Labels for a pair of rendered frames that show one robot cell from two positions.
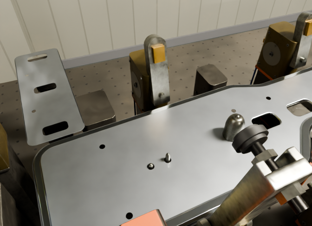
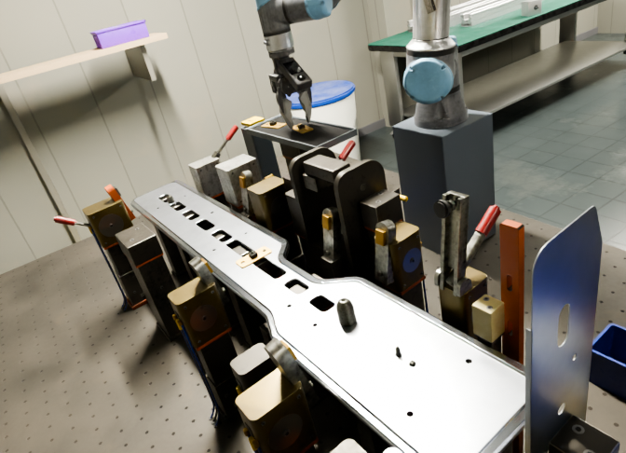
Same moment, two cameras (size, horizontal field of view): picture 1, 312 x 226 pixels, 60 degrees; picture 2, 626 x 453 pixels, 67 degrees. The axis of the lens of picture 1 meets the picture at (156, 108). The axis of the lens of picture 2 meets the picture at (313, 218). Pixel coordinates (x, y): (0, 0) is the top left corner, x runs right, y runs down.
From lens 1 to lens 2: 0.69 m
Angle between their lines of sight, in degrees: 75
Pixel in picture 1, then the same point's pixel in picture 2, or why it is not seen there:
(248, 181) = (462, 211)
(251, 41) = (34, 431)
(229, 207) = (462, 242)
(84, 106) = not seen: outside the picture
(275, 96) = (286, 301)
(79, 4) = not seen: outside the picture
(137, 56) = (260, 408)
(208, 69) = (242, 363)
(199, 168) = (396, 331)
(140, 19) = not seen: outside the picture
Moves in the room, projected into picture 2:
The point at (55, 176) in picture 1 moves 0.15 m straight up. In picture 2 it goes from (470, 439) to (464, 354)
